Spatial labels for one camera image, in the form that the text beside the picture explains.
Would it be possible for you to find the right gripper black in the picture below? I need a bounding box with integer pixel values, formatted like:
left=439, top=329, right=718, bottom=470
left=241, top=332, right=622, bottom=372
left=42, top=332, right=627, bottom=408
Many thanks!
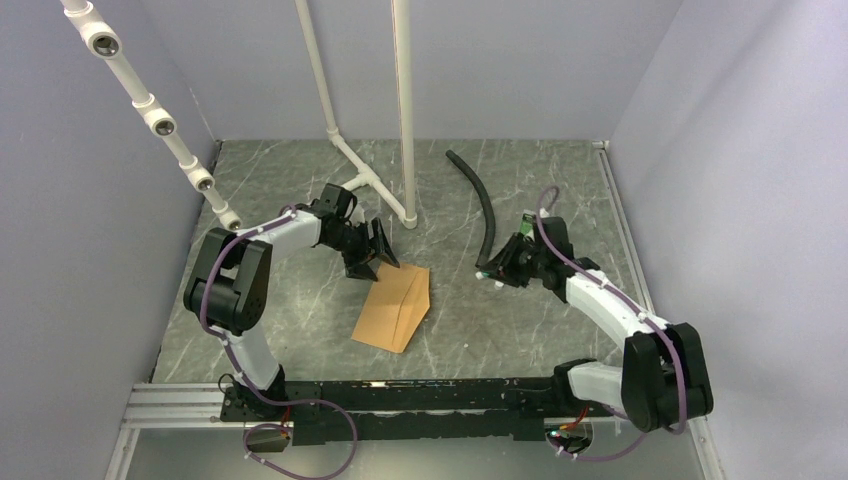
left=481, top=233, right=548, bottom=288

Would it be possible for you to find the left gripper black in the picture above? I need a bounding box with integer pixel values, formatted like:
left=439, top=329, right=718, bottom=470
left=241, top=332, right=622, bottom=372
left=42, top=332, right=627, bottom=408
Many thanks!
left=325, top=218, right=400, bottom=282

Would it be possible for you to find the green white glue stick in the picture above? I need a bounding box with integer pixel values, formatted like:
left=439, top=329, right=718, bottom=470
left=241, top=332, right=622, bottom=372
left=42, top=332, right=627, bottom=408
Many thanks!
left=475, top=271, right=504, bottom=290

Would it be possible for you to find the brown paper envelope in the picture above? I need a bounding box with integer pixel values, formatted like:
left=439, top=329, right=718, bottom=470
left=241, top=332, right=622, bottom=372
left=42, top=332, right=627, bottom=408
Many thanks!
left=351, top=263, right=431, bottom=354

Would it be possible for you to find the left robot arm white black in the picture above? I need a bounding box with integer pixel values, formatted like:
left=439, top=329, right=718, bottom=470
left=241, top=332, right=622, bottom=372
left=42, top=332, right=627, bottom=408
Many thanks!
left=183, top=183, right=399, bottom=420

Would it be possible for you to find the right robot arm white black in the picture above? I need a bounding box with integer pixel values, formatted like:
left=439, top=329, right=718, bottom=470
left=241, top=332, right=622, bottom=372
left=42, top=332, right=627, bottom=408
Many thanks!
left=476, top=214, right=714, bottom=432

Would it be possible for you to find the black foam tube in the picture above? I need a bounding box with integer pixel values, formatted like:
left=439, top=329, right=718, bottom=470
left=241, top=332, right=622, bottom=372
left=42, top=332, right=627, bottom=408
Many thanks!
left=445, top=150, right=496, bottom=268

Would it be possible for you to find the green white small box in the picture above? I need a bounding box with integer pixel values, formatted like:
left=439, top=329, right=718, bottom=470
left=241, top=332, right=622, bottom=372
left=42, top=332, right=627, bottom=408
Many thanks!
left=518, top=211, right=536, bottom=240

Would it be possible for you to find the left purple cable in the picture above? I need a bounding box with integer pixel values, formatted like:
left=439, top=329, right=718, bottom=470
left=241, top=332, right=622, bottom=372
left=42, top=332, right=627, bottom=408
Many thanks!
left=198, top=205, right=299, bottom=399

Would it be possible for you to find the aluminium frame rail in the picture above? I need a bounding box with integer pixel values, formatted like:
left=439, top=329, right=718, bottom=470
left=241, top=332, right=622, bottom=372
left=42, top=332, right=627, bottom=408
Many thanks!
left=592, top=140, right=662, bottom=342

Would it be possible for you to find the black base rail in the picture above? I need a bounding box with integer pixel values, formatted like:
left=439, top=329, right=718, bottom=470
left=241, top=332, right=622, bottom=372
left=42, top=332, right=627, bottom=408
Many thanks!
left=219, top=377, right=611, bottom=446

